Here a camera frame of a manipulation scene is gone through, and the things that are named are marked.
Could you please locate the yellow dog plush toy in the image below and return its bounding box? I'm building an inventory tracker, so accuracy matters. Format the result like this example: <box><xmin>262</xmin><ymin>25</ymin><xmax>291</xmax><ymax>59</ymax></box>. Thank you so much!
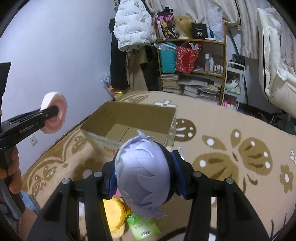
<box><xmin>103</xmin><ymin>197</ymin><xmax>127</xmax><ymax>239</ymax></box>

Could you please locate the green tissue pack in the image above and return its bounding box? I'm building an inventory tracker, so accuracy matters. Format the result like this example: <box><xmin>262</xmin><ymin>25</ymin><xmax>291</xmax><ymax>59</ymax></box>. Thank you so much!
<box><xmin>127</xmin><ymin>213</ymin><xmax>161</xmax><ymax>240</ymax></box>

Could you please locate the purple haired plush doll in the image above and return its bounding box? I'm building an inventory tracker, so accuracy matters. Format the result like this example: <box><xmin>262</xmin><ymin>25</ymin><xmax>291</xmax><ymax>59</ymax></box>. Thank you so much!
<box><xmin>113</xmin><ymin>131</ymin><xmax>177</xmax><ymax>219</ymax></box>

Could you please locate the person's left hand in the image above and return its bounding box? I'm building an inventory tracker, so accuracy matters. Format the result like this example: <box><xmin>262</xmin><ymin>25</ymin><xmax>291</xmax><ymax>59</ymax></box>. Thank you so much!
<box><xmin>0</xmin><ymin>108</ymin><xmax>23</xmax><ymax>194</ymax></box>

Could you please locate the plastic bag with toys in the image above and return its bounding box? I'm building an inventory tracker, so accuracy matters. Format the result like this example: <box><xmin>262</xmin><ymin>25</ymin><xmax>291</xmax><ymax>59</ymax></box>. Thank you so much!
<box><xmin>101</xmin><ymin>72</ymin><xmax>123</xmax><ymax>100</ymax></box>

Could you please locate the open cardboard box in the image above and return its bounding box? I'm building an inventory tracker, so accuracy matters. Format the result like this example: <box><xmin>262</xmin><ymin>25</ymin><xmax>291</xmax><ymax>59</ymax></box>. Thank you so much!
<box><xmin>81</xmin><ymin>101</ymin><xmax>177</xmax><ymax>158</ymax></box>

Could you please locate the beige patterned carpet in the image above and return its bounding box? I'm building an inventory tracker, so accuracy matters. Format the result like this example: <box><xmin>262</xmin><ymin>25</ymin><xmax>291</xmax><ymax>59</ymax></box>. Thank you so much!
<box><xmin>23</xmin><ymin>91</ymin><xmax>295</xmax><ymax>240</ymax></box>

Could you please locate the black hanging coat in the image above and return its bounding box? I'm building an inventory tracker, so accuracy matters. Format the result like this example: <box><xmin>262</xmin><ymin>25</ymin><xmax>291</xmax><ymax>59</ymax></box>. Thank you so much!
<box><xmin>108</xmin><ymin>18</ymin><xmax>128</xmax><ymax>90</ymax></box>

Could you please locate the white puffer jacket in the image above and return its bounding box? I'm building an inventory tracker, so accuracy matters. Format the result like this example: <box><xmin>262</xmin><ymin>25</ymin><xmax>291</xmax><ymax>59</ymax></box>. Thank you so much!
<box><xmin>113</xmin><ymin>0</ymin><xmax>157</xmax><ymax>52</ymax></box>

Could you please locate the stack of books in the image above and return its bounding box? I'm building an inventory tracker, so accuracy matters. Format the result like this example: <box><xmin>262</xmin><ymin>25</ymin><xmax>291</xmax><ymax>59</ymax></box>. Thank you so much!
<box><xmin>160</xmin><ymin>73</ymin><xmax>182</xmax><ymax>95</ymax></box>

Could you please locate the teal bag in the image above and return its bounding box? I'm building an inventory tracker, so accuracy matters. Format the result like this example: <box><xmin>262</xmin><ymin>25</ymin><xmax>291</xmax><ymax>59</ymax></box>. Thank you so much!
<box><xmin>158</xmin><ymin>42</ymin><xmax>177</xmax><ymax>74</ymax></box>

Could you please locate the purple printed bag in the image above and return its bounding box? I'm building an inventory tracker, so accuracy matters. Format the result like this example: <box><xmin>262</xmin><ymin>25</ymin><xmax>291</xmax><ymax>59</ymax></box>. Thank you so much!
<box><xmin>154</xmin><ymin>7</ymin><xmax>178</xmax><ymax>40</ymax></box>

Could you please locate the red gift bag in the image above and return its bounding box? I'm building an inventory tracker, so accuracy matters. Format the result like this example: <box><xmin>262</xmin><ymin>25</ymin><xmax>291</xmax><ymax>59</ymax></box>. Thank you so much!
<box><xmin>176</xmin><ymin>41</ymin><xmax>202</xmax><ymax>73</ymax></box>

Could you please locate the white folded bedding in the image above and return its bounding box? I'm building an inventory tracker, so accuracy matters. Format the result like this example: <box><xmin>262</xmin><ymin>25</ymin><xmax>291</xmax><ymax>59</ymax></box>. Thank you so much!
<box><xmin>257</xmin><ymin>8</ymin><xmax>295</xmax><ymax>117</ymax></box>

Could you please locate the white rolling cart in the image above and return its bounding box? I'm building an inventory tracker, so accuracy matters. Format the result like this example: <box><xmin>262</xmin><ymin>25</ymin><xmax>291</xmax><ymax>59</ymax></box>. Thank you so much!
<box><xmin>221</xmin><ymin>61</ymin><xmax>245</xmax><ymax>111</ymax></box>

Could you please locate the wooden bookshelf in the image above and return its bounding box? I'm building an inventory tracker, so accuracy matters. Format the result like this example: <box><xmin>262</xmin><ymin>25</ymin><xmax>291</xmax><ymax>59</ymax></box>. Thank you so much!
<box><xmin>154</xmin><ymin>19</ymin><xmax>228</xmax><ymax>106</ymax></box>

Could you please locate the blonde wig head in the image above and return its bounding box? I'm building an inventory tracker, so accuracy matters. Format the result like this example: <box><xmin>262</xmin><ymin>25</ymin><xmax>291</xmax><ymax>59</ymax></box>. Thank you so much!
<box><xmin>174</xmin><ymin>16</ymin><xmax>194</xmax><ymax>39</ymax></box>

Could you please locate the black box with 40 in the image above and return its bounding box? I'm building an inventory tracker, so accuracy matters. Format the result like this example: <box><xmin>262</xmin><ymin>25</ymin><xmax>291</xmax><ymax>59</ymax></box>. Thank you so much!
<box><xmin>191</xmin><ymin>23</ymin><xmax>208</xmax><ymax>39</ymax></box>

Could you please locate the beige curtain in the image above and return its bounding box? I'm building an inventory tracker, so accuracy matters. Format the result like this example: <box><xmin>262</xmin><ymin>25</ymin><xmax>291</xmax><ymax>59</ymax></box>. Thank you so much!
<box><xmin>145</xmin><ymin>0</ymin><xmax>271</xmax><ymax>59</ymax></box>

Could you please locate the white wall socket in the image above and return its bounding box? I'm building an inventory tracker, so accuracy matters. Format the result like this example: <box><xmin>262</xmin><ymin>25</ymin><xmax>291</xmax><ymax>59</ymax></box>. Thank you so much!
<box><xmin>30</xmin><ymin>135</ymin><xmax>38</xmax><ymax>146</ymax></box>

